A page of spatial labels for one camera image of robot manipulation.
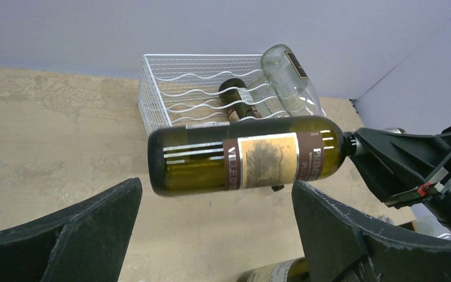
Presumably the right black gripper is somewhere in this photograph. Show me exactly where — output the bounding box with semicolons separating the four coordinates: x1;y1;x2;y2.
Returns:
351;126;451;231

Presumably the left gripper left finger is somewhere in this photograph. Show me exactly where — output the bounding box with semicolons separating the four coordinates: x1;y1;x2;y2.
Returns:
0;178;143;281

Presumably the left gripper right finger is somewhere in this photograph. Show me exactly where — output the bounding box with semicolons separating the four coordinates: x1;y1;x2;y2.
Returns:
291;181;451;281

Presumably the dark green wine bottle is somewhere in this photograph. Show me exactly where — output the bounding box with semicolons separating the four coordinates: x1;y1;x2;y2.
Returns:
237;257;311;282

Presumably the olive green wine bottle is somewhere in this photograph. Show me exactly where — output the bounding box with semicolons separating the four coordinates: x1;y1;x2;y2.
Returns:
147;116;357;197

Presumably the clear glass wine bottle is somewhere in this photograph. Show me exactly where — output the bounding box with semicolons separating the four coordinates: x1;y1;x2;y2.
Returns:
260;44;326;117

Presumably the dark bottle lying in rack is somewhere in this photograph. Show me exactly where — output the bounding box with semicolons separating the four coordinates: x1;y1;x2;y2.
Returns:
218;78;261;122

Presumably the white wire wine rack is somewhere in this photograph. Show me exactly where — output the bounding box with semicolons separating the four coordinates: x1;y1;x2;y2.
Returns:
137;54;288;134

